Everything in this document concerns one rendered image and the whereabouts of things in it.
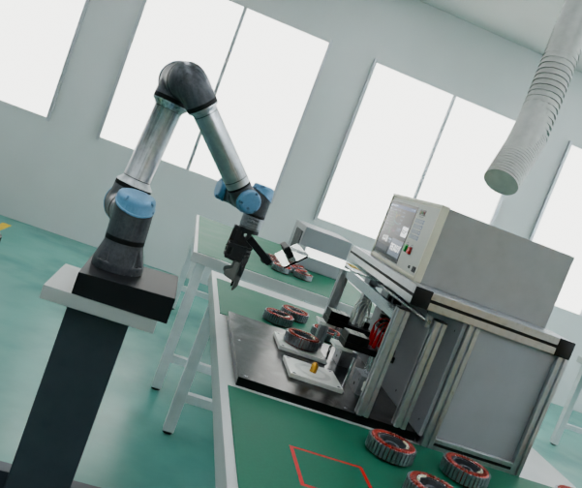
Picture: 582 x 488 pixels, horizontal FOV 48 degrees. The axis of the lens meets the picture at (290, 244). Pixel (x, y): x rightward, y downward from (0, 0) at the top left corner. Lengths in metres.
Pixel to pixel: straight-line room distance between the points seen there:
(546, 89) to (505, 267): 1.63
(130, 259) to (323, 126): 4.73
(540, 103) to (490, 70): 3.82
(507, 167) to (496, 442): 1.53
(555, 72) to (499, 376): 1.90
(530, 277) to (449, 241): 0.24
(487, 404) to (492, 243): 0.40
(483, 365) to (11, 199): 5.50
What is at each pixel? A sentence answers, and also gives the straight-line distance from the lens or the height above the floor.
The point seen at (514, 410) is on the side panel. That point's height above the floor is 0.91.
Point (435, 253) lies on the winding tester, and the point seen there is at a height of 1.20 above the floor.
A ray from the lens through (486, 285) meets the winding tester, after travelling 1.78.
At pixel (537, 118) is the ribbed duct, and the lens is 3.22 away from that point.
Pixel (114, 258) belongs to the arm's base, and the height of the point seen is 0.86.
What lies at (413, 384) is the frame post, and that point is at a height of 0.88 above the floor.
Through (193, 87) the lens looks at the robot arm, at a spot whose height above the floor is 1.39.
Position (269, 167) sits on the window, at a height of 1.29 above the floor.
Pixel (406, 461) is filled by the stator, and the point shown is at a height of 0.77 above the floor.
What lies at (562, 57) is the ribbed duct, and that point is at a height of 2.21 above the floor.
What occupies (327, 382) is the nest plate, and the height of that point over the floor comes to 0.78.
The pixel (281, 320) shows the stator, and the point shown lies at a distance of 2.34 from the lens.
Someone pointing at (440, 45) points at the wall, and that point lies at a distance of 6.89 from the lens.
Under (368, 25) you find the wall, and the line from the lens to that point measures 6.71.
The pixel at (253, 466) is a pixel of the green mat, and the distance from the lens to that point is 1.23.
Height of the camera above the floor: 1.24
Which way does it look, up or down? 5 degrees down
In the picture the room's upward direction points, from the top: 21 degrees clockwise
